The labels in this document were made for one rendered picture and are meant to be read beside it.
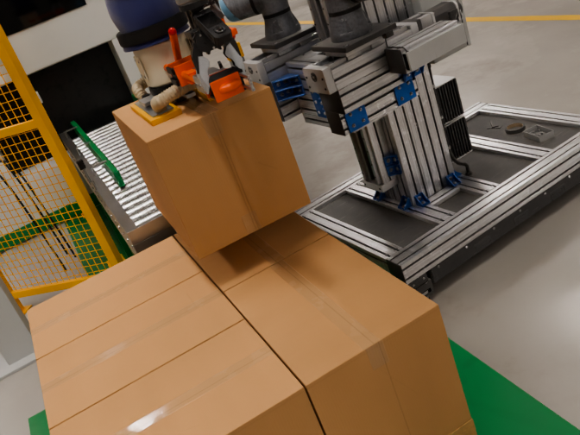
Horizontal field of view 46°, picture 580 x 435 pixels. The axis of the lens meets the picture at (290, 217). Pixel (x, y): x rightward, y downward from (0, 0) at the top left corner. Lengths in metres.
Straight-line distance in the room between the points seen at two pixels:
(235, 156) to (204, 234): 0.25
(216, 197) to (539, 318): 1.20
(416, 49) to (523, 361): 1.09
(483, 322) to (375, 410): 0.87
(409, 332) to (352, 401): 0.22
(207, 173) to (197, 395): 0.65
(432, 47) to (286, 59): 0.66
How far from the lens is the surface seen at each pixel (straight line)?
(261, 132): 2.04
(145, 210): 3.04
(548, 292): 2.64
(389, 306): 1.80
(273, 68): 2.79
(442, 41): 2.47
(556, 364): 2.35
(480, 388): 2.30
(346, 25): 2.40
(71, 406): 2.01
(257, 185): 2.08
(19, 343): 3.58
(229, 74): 1.64
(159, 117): 2.09
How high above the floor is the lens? 1.57
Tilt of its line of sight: 25 degrees down
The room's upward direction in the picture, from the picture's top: 21 degrees counter-clockwise
